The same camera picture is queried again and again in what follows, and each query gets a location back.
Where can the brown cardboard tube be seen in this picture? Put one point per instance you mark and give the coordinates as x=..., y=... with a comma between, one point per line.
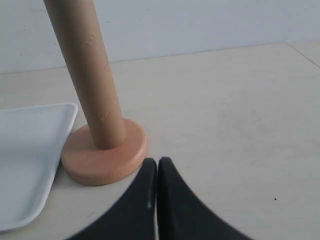
x=80, y=39

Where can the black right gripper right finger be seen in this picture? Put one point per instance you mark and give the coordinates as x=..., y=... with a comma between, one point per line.
x=181, y=215

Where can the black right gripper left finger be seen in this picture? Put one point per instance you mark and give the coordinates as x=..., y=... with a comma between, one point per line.
x=132, y=217

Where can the wooden paper towel holder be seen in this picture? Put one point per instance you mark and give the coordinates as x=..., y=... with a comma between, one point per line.
x=88, y=165

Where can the white rectangular plastic tray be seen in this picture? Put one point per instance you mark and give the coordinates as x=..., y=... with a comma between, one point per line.
x=31, y=142

